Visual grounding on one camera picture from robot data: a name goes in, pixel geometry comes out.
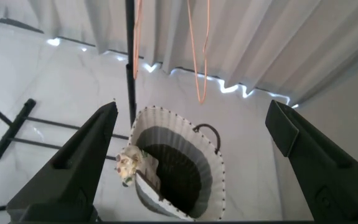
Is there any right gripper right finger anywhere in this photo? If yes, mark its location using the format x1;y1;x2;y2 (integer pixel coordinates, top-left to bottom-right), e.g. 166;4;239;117
265;99;358;223

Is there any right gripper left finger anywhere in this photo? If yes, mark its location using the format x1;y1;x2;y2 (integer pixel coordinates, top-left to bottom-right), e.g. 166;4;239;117
6;101;119;223

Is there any pink clothes hanger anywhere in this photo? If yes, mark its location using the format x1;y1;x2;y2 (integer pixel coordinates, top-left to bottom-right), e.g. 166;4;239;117
186;0;211;105
132;0;144;80

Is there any white laundry basket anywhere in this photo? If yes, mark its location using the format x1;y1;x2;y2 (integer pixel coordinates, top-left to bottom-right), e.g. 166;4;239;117
128;105;226;222

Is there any black clothes rack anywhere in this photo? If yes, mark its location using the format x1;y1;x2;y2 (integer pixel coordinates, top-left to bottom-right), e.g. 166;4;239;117
0;0;138;215

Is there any cream printed garment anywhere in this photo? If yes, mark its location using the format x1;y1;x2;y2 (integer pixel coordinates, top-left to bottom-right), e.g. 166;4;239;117
115;145;150;187

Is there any white curtain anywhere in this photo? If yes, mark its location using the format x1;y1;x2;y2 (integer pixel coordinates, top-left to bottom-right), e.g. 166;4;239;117
0;0;358;105

